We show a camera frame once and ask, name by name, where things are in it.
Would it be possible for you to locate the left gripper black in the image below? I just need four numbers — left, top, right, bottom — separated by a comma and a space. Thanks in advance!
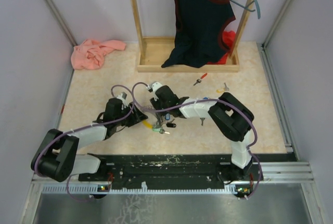
115, 102, 148, 127

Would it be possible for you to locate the large keyring with rings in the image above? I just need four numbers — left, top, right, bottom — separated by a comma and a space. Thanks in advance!
142, 106, 177, 134

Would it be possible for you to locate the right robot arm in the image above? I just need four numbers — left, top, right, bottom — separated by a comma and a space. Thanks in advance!
148, 82, 254, 182

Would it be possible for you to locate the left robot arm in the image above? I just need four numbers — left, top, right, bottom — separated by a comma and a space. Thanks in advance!
31, 97, 148, 182

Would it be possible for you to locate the wooden clothes rack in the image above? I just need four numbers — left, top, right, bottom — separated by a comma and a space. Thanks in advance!
131, 0, 261, 72

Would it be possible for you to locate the key with yellow tag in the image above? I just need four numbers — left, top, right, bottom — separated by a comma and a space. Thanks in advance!
216, 83, 229, 93

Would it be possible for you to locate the pink cloth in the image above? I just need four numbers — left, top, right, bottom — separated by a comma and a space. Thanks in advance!
71, 39, 126, 70

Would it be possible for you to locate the dark navy tank top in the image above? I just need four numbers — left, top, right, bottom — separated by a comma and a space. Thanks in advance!
161, 0, 235, 68

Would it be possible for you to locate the red cloth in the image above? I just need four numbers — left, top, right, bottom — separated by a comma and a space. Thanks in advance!
207, 31, 236, 65

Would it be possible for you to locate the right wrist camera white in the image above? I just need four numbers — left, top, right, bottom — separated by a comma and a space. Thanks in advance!
147, 81, 163, 93

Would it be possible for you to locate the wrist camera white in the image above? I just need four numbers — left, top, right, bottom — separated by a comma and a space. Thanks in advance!
147, 81, 163, 93
115, 92, 129, 110

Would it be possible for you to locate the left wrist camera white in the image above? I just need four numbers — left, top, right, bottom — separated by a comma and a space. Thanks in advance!
115, 92, 129, 110

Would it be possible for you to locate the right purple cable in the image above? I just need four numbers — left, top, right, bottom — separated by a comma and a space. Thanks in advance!
132, 82, 264, 200

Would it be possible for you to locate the purple cable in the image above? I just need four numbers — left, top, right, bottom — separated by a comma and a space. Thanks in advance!
33, 84, 136, 204
132, 82, 264, 200

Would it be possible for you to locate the key with red strap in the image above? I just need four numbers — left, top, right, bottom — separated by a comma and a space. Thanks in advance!
193, 73, 208, 86

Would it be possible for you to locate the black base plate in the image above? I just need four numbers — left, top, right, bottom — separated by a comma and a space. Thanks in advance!
79, 154, 263, 190

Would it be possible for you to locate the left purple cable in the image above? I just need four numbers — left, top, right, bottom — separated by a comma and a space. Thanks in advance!
33, 84, 136, 204

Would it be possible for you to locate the slotted cable duct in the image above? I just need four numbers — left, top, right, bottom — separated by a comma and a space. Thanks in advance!
41, 183, 253, 195

